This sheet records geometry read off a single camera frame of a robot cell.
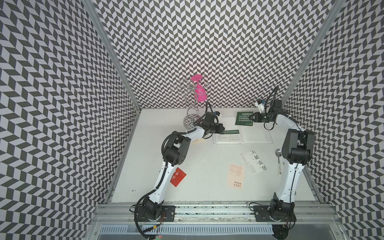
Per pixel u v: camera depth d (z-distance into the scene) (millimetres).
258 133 1027
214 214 743
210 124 871
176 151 625
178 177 848
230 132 1027
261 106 912
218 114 968
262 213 734
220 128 917
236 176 866
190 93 805
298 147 571
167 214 722
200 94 1079
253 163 917
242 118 1037
